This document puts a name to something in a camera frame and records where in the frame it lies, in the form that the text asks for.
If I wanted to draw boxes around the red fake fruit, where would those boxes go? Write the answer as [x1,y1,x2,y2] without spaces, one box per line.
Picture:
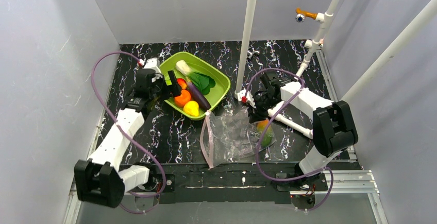
[177,78,188,90]

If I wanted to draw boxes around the orange fake fruit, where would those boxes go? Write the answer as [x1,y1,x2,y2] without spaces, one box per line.
[174,90,191,108]

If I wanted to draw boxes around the purple fake eggplant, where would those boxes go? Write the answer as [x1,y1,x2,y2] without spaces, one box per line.
[187,81,211,111]

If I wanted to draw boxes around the yellow fake pepper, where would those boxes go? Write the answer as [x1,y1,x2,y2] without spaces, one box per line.
[183,100,200,117]

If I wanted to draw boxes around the green fake leaf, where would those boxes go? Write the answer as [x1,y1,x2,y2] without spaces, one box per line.
[176,60,216,95]

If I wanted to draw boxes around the clear zip top bag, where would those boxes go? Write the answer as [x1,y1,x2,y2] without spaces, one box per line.
[199,108,268,169]

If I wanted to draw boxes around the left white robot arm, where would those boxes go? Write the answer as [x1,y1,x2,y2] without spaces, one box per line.
[74,68,181,208]

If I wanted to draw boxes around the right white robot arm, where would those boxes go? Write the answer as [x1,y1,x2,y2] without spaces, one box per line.
[241,68,358,185]

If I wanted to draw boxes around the orange green fake mango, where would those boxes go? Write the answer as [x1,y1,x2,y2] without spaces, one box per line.
[256,119,276,149]

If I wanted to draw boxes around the lime green plastic tray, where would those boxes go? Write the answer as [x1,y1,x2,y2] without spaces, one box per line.
[159,51,231,110]

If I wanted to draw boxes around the small metal fitting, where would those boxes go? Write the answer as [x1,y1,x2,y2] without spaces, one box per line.
[246,50,260,61]

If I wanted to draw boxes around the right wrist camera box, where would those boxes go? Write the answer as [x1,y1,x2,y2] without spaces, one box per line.
[234,89,256,108]

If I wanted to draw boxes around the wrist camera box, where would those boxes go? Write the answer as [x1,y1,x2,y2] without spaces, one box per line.
[136,58,163,83]
[234,89,256,108]

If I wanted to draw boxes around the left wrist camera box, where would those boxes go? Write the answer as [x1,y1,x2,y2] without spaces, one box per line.
[136,58,163,83]

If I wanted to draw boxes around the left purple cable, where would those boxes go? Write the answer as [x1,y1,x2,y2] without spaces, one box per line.
[90,51,167,215]

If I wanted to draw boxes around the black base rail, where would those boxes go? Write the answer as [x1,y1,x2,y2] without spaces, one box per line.
[124,161,345,204]

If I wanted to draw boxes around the orange faucet handle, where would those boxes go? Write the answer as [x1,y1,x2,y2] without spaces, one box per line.
[295,7,317,23]

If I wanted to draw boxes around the white PVC pipe frame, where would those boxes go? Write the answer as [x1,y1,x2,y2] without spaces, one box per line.
[233,0,437,140]

